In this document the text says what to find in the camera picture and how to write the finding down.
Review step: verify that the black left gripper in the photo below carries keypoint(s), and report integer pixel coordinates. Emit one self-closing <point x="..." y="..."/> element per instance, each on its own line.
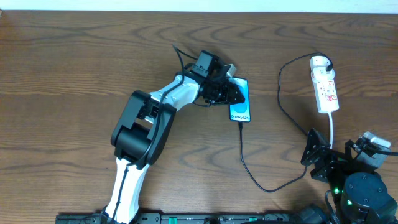
<point x="220" y="90"/>

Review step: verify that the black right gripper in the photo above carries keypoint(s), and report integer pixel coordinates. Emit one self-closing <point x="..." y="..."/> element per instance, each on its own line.
<point x="325" y="162"/>

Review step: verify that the blue Galaxy smartphone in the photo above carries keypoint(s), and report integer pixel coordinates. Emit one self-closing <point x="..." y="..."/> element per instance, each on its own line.
<point x="241" y="111"/>

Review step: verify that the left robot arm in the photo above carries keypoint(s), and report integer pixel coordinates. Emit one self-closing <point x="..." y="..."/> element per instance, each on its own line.
<point x="144" y="125"/>

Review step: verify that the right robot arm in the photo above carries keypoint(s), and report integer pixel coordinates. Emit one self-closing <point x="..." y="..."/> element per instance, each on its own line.
<point x="358" y="191"/>

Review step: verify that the white charger plug adapter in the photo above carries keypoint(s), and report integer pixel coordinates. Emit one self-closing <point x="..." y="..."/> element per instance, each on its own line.
<point x="321" y="64"/>

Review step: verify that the white power strip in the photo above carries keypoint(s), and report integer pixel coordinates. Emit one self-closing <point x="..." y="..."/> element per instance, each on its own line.
<point x="325" y="90"/>

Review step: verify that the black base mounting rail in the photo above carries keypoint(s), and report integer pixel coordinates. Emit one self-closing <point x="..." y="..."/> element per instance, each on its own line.
<point x="157" y="218"/>

